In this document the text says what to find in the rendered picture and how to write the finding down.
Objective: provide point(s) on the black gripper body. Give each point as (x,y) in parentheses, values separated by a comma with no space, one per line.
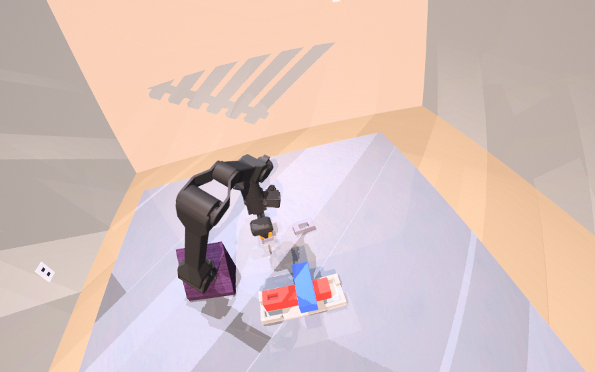
(263,224)

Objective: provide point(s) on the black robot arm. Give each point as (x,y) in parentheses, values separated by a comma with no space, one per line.
(199,211)

